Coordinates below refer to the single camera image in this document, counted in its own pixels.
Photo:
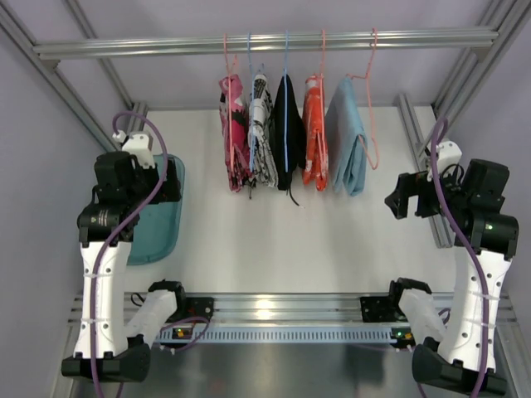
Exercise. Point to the pink wire hanger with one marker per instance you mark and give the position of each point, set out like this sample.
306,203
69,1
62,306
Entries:
229,69
373,162

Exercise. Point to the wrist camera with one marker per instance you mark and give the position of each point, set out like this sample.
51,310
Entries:
447,153
139,144

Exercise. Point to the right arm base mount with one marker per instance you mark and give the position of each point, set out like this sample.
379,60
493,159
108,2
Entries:
380,309

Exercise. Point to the aluminium frame post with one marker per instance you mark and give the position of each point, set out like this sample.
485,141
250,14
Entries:
92,92
506,19

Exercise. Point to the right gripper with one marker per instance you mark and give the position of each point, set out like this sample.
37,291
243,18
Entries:
416,195

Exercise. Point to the light blue trousers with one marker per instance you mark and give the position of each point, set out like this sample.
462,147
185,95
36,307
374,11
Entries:
345,138

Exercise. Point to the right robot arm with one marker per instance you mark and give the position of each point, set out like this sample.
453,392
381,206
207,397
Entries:
458,355

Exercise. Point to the teal plastic basket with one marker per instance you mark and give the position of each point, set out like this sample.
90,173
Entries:
156,235

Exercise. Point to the pink camouflage trousers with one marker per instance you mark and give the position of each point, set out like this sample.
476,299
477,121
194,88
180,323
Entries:
241,175

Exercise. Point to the orange white trousers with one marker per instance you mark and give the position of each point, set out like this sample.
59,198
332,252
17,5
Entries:
312,125

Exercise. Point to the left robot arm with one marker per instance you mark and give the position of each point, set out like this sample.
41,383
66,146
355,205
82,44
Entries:
132,219

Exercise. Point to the salmon wire hanger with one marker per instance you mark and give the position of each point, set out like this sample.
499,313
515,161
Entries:
322,148

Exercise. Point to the aluminium frame left post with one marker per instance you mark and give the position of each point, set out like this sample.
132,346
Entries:
92,92

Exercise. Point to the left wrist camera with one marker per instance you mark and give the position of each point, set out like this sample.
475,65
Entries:
139,144

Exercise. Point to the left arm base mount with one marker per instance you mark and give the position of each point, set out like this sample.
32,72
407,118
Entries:
189,307

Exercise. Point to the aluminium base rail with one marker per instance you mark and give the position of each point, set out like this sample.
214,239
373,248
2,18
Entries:
286,309

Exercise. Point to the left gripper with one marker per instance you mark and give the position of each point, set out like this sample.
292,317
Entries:
168,182

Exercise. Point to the aluminium frame right post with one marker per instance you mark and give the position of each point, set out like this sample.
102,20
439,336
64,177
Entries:
506,19

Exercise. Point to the blue wire hanger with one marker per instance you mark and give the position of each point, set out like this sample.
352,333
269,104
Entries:
286,117
253,142

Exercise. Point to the black white print trousers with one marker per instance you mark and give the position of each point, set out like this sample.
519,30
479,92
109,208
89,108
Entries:
264,126

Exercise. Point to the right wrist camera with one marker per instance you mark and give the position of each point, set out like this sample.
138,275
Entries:
447,153

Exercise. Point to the aluminium hanging rail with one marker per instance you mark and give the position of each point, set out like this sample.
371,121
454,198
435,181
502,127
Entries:
433,38

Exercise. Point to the slotted cable duct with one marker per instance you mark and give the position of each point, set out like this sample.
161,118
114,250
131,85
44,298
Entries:
324,334

